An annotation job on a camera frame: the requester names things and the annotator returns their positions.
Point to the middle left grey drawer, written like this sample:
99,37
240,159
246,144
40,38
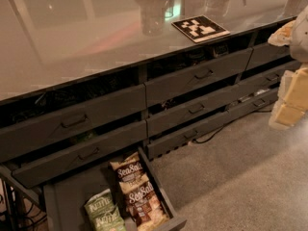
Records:
63,161

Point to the brown sea salt bag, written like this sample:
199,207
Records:
144,205
129,171

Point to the top right grey drawer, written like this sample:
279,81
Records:
265,53

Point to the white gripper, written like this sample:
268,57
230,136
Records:
300,38

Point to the upper brown sea salt bag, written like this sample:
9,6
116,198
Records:
129,171

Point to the middle centre grey drawer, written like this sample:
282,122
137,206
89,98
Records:
177,115

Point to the green Kettle chip bag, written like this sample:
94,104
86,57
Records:
103,213

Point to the bottom centre grey drawer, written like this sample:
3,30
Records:
178,138

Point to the top left grey drawer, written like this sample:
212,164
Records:
35,133

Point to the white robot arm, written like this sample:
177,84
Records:
299,42

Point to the lower brown sea salt bag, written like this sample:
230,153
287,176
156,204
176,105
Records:
144,205

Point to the bottom right grey drawer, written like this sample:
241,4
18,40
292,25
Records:
253,104

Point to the top centre grey drawer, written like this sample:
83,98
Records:
195,77

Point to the middle right grey drawer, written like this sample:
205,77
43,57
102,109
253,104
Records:
267,78

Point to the grey drawer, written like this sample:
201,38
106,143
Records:
63,161
178,138
265,53
253,104
267,78
195,77
177,115
35,133

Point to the black white fiducial marker board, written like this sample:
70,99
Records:
200,28

